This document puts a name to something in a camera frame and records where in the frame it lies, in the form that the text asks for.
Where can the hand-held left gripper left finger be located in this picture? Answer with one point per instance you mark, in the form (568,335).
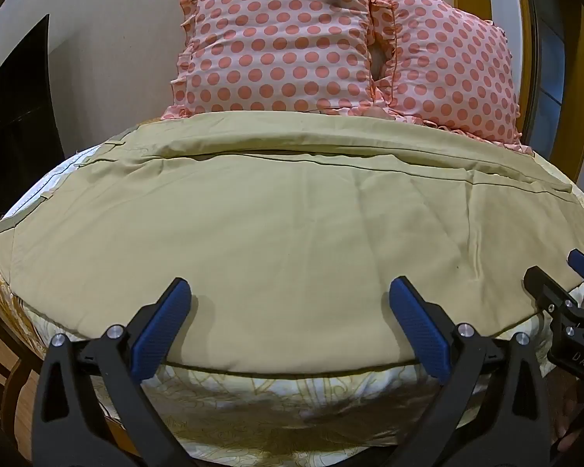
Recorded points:
(163,321)

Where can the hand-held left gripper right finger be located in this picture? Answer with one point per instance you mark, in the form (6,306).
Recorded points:
(416,323)

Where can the beige blanket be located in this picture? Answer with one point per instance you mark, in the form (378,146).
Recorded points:
(282,243)

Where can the floral patterned bed sheet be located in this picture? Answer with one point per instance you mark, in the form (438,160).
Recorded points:
(272,408)

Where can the pink polka dot ruffled pillow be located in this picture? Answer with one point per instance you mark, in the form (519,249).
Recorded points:
(282,44)
(457,68)

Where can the wooden bed frame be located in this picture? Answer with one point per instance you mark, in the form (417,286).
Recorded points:
(0,350)

